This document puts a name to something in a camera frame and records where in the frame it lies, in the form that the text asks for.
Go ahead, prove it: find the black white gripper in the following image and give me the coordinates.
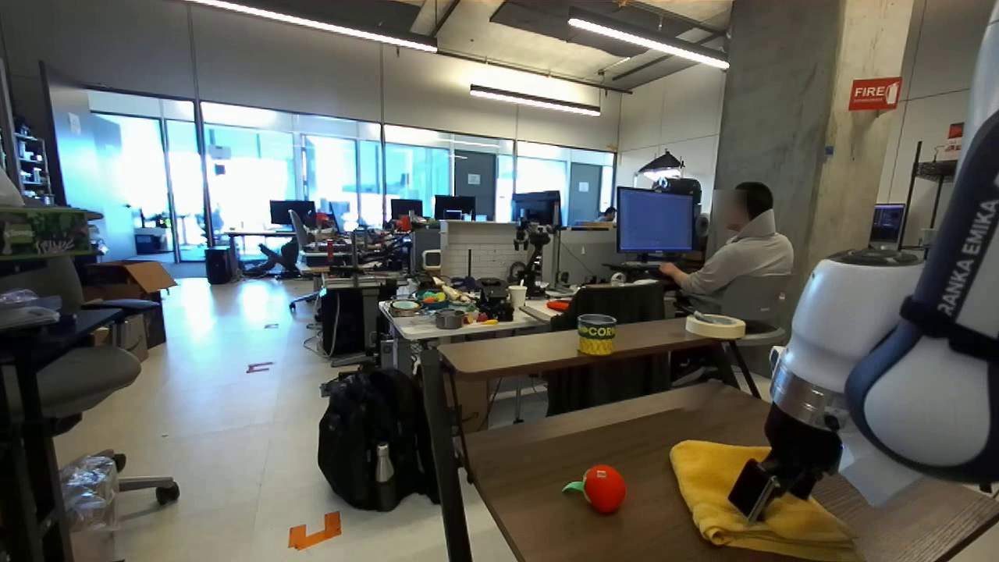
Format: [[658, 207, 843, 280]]
[[723, 402, 924, 525]]

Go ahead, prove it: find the yellow towel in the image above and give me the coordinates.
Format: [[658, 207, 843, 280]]
[[669, 440, 858, 562]]

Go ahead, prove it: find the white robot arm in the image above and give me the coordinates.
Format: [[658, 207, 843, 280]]
[[727, 8, 999, 521]]

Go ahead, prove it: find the white masking tape roll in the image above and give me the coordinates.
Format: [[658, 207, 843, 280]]
[[685, 311, 745, 341]]

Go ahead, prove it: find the seated person in grey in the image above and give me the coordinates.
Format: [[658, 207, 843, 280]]
[[658, 181, 796, 311]]

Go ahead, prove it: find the red plush tomato toy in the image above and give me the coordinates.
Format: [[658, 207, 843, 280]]
[[565, 465, 628, 514]]

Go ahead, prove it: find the yellow green tape roll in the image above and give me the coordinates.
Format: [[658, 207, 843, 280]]
[[576, 311, 619, 357]]

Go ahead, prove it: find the blue computer monitor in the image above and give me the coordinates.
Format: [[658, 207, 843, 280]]
[[619, 186, 697, 254]]

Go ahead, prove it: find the red fire sign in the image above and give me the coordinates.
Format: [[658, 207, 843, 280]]
[[849, 77, 903, 111]]

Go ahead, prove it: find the black backpack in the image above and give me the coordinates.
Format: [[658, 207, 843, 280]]
[[317, 365, 437, 512]]

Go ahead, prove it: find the cardboard box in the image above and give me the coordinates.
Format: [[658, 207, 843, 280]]
[[85, 263, 176, 298]]

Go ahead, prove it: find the grey office chair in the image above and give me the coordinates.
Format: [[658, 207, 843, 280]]
[[0, 254, 181, 512]]

